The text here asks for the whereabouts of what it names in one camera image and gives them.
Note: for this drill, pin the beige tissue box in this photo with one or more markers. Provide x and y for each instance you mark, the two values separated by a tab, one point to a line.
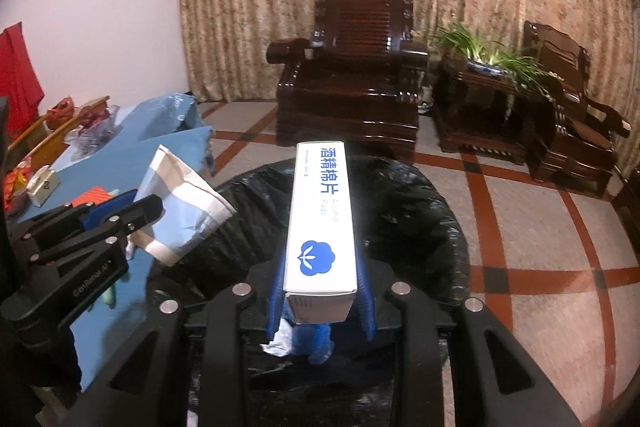
42	189

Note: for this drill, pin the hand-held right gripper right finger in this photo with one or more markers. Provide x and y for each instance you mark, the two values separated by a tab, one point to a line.
367	312

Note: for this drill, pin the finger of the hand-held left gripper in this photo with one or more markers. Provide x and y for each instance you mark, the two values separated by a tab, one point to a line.
145	212
110	209

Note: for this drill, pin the red woven basket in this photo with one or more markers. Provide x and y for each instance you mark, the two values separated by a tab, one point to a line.
62	109

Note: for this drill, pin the orange yellow snack bag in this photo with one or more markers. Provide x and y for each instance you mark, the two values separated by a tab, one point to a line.
12	182

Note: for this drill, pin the white grey paper bag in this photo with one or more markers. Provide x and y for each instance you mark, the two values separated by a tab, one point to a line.
185	212

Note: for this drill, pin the green rubber glove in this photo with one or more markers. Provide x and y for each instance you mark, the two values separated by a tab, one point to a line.
110	296

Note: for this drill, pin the dark wooden side table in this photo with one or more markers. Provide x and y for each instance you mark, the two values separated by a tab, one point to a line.
470	117

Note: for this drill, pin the red hanging cloth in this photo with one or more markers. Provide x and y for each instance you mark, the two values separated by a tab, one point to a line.
17	72

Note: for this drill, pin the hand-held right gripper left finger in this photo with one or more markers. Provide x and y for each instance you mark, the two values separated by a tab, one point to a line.
276	309

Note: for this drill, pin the white crumpled paper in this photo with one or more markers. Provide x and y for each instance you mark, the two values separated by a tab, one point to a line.
280	339

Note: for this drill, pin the white box with blue print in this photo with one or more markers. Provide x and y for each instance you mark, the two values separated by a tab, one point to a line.
320	217

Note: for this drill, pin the blue crumpled cloth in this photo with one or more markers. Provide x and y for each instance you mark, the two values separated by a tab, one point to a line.
312	342

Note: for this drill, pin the orange cloth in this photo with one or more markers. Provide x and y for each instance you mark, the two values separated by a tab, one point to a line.
90	197

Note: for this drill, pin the dark wooden armchair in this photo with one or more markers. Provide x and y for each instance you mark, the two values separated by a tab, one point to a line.
630	207
350	107
575	147

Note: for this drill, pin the beige patterned curtain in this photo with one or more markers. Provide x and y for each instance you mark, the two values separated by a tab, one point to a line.
250	7

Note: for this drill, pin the green potted plant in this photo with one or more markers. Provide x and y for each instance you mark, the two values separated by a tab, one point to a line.
487	68

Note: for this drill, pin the waste bin with black bag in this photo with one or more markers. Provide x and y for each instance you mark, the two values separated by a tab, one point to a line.
425	232

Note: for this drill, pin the glass bowl of red fruit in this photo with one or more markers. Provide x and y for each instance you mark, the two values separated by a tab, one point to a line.
90	119

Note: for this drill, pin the person's left forearm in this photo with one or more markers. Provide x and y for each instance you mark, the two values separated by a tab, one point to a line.
35	372

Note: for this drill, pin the blue tablecloth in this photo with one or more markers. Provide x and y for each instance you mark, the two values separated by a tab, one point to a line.
150	142

